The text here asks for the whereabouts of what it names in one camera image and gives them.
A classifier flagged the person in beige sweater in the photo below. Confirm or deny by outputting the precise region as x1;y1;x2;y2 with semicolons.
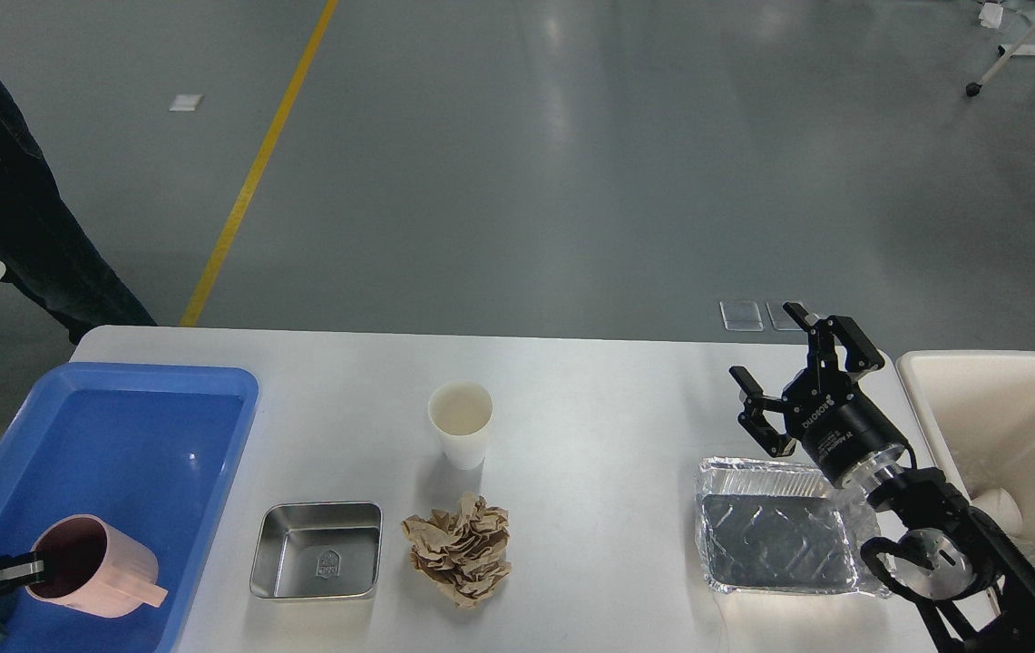
0;80;155;344

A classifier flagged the beige plastic bin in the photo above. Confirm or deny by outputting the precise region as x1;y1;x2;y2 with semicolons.
897;350;1035;544

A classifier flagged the stainless steel rectangular tray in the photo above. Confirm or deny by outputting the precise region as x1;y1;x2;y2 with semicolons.
250;502;383;602

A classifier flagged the aluminium foil tray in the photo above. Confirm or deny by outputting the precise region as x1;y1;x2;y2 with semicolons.
694;456;891;599

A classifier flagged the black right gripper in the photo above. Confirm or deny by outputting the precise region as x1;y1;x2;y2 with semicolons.
728;302;908;489

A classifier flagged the white paper cup in bin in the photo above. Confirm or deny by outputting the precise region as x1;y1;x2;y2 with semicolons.
971;488;1024;536

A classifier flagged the right clear floor plate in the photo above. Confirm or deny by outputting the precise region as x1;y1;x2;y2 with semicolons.
766;300;815;332

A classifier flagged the clear floor plate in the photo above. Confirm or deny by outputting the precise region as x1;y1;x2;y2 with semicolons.
719;300;765;332
766;300;815;332

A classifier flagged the left clear floor plate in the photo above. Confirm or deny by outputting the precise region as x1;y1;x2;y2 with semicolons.
719;300;765;332

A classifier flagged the pink mug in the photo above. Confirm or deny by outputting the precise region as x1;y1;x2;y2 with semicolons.
26;515;168;619

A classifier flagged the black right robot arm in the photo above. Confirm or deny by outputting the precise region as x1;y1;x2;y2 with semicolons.
729;301;1035;652

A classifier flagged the crumpled brown paper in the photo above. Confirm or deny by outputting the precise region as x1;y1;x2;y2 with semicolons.
400;492;513;610

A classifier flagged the blue plastic tray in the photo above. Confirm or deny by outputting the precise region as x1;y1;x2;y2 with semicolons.
0;363;259;652

